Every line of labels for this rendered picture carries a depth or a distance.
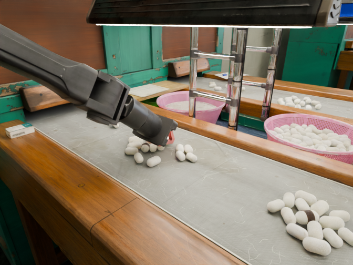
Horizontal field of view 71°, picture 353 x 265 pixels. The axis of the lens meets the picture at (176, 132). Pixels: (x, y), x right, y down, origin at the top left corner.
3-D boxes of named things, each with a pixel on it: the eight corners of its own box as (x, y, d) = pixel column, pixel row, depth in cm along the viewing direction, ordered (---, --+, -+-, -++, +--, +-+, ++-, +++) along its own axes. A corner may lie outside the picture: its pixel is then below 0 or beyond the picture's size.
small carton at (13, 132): (11, 139, 65) (9, 132, 64) (6, 135, 67) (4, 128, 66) (34, 132, 69) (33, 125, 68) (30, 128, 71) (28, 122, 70)
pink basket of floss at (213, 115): (230, 136, 88) (232, 110, 84) (155, 136, 87) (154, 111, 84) (217, 111, 112) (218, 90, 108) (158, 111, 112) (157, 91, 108)
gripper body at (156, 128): (147, 112, 63) (129, 99, 57) (178, 123, 57) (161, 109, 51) (136, 135, 62) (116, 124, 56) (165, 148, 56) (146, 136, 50)
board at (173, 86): (134, 103, 93) (133, 100, 93) (110, 95, 102) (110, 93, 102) (188, 87, 116) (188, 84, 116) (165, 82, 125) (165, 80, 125)
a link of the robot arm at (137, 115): (123, 119, 47) (134, 92, 48) (100, 115, 51) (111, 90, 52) (145, 132, 52) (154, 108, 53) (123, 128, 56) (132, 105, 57)
